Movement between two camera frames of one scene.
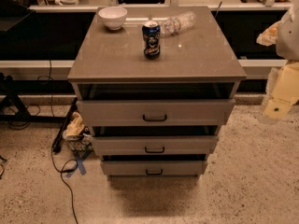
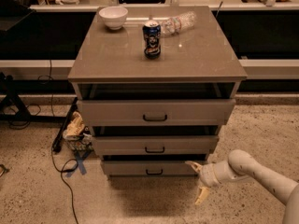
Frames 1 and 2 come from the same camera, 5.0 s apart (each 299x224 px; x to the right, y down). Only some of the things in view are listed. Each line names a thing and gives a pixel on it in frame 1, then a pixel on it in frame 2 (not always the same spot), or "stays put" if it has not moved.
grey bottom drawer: [153, 168] stays put
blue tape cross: [79, 165] stays put
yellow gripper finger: [268, 37] → [203, 194]
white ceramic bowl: [114, 16] stays put
